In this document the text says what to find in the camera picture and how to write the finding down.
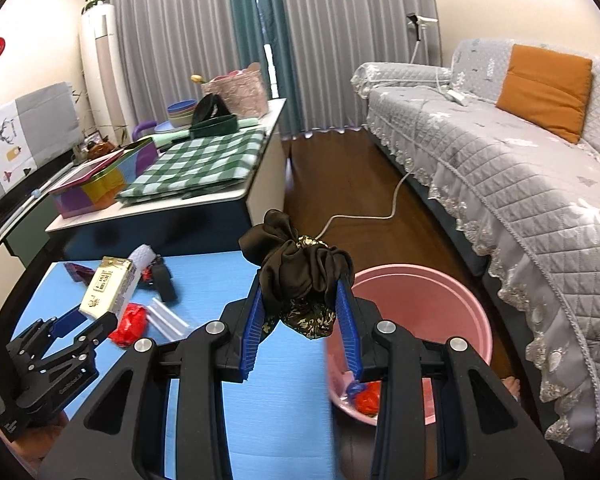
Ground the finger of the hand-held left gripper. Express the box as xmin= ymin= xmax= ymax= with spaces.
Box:
xmin=7 ymin=305 xmax=88 ymax=361
xmin=32 ymin=312 xmax=118 ymax=376

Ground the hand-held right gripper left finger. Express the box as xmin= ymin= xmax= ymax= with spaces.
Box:
xmin=37 ymin=272 xmax=266 ymax=480

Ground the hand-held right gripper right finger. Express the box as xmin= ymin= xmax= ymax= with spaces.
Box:
xmin=334 ymin=280 xmax=566 ymax=480

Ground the yellow paper box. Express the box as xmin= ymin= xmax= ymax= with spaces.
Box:
xmin=78 ymin=256 xmax=138 ymax=321

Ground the purple checked wrapper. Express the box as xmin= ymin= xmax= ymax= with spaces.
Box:
xmin=63 ymin=261 xmax=97 ymax=286

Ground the red plastic bag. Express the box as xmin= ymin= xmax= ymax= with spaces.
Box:
xmin=352 ymin=381 xmax=381 ymax=417

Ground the dark brown cloth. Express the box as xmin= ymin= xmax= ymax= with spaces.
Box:
xmin=239 ymin=209 xmax=356 ymax=343

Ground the pink plastic bin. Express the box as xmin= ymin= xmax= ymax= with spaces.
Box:
xmin=325 ymin=263 xmax=495 ymax=428

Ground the person's left hand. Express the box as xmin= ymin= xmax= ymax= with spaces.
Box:
xmin=0 ymin=410 xmax=68 ymax=461

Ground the small red wrapper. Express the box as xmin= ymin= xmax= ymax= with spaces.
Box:
xmin=108 ymin=302 xmax=149 ymax=347

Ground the blue table mat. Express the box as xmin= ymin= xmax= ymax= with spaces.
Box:
xmin=10 ymin=252 xmax=341 ymax=480

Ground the dark television cabinet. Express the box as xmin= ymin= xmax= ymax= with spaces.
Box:
xmin=0 ymin=157 xmax=96 ymax=306

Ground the dark coffee table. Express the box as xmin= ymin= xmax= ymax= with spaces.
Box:
xmin=45 ymin=97 xmax=288 ymax=261

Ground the white rod with blue ball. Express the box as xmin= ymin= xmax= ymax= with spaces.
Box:
xmin=0 ymin=160 xmax=86 ymax=251

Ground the colourful tin box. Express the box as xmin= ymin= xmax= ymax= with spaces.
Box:
xmin=48 ymin=139 xmax=158 ymax=219

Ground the green checked cloth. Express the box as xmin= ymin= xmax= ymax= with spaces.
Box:
xmin=116 ymin=129 xmax=267 ymax=204

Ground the person's foot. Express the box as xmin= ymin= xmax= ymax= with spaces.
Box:
xmin=500 ymin=377 xmax=523 ymax=403

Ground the television with grey cover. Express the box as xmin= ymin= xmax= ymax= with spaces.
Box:
xmin=0 ymin=81 xmax=83 ymax=216

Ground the mint green folded cloth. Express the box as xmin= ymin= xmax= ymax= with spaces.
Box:
xmin=152 ymin=117 xmax=258 ymax=151

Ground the grey quilted sofa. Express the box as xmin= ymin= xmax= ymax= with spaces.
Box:
xmin=351 ymin=37 xmax=600 ymax=456

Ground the stack of plastic bowls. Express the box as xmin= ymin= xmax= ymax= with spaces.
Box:
xmin=166 ymin=100 xmax=201 ymax=128

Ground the pink lace basket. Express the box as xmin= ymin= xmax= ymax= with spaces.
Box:
xmin=201 ymin=62 xmax=270 ymax=118

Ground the white standing air conditioner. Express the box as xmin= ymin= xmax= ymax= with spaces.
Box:
xmin=80 ymin=4 xmax=138 ymax=146

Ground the teal curtain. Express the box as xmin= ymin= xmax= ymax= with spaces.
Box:
xmin=226 ymin=0 xmax=303 ymax=136

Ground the grey curtain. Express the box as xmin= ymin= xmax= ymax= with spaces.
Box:
xmin=275 ymin=0 xmax=443 ymax=133
xmin=102 ymin=0 xmax=253 ymax=133

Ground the orange cushion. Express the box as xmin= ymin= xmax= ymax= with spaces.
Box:
xmin=495 ymin=44 xmax=593 ymax=144

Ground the white power cable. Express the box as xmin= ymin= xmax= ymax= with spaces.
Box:
xmin=312 ymin=55 xmax=453 ymax=243

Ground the white camera stand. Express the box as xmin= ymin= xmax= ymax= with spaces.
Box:
xmin=406 ymin=11 xmax=438 ymax=66

